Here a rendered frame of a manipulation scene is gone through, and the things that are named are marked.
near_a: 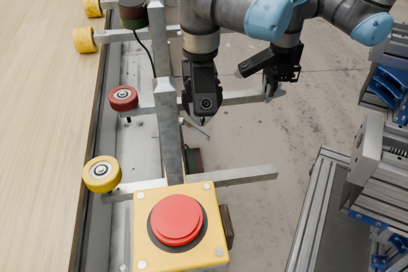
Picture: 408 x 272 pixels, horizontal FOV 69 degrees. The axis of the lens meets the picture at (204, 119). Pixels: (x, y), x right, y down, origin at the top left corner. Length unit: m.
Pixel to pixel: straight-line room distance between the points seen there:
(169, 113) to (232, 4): 0.20
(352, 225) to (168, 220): 1.31
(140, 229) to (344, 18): 0.64
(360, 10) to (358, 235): 1.01
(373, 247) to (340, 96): 1.25
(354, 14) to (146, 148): 0.75
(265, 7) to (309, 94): 1.92
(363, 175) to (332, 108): 1.63
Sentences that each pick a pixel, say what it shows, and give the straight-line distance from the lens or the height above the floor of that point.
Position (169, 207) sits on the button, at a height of 1.23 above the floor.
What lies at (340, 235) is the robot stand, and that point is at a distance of 1.46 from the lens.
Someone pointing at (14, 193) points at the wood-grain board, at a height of 0.90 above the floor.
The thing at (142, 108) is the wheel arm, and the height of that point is 0.86.
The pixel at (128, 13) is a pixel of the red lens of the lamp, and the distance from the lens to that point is 0.65.
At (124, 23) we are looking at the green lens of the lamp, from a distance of 0.67.
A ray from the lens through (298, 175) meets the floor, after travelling 1.82.
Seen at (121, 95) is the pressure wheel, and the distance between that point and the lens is 0.85.
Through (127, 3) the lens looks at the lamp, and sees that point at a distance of 0.67.
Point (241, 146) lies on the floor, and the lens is 1.89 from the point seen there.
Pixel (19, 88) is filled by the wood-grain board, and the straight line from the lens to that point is 1.01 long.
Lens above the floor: 1.45
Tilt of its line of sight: 45 degrees down
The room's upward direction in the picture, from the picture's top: straight up
